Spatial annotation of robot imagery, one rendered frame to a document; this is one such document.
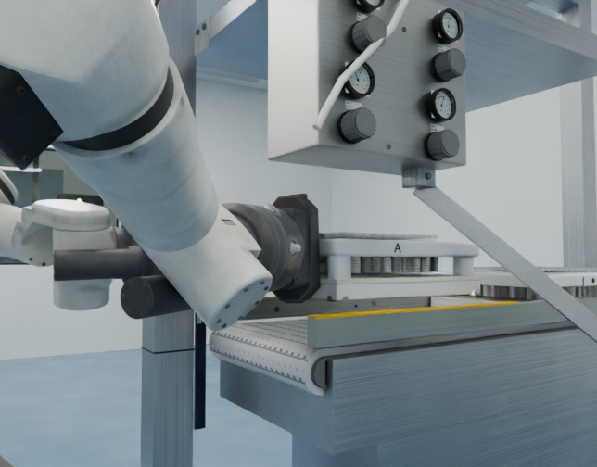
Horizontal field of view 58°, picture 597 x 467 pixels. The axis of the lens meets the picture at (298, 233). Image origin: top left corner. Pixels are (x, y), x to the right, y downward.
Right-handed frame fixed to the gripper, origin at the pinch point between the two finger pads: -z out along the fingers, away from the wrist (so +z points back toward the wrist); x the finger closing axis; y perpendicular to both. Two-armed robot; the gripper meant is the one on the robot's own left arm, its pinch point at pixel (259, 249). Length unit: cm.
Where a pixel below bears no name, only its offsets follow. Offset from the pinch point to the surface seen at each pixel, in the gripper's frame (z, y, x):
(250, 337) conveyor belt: 3.1, 4.6, 11.4
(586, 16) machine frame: -101, -23, -59
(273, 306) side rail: -5.0, -7.7, 8.9
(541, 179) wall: -310, -218, -48
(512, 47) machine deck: -35.9, 12.8, -28.9
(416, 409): -12.3, 18.6, 19.2
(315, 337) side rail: 1.6, 20.4, 9.4
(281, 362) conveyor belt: 2.9, 14.1, 12.9
